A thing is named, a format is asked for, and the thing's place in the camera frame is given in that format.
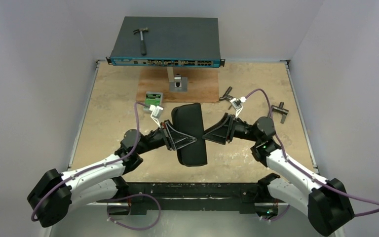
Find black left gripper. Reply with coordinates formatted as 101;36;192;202
136;120;196;155

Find black zipper tool case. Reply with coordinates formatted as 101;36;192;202
171;103;208;167

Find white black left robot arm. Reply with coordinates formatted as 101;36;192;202
27;119;205;228

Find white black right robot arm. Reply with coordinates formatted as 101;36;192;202
203;113;355;237

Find green grey device box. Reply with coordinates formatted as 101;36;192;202
144;91;163;113

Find brown wooden board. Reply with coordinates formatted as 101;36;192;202
136;67;219;103

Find small grey hammer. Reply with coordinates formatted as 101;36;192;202
133;27;149;56

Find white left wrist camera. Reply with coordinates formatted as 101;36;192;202
149;105;163;128

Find small metal door handle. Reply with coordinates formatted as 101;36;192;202
219;86;233;102

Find metal bracket stand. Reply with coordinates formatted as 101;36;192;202
167;67;188;92

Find aluminium table frame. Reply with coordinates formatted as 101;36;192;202
70;62;317;183

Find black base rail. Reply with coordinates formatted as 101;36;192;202
107;182;284;218

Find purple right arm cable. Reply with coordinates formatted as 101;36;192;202
244;88;379;222

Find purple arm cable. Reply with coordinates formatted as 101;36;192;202
30;102;151;222
244;88;379;222

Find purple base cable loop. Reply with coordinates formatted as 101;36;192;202
107;194;161;231

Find grey network switch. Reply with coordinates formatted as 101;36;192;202
106;16;225;68

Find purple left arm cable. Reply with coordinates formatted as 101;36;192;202
30;102;151;222

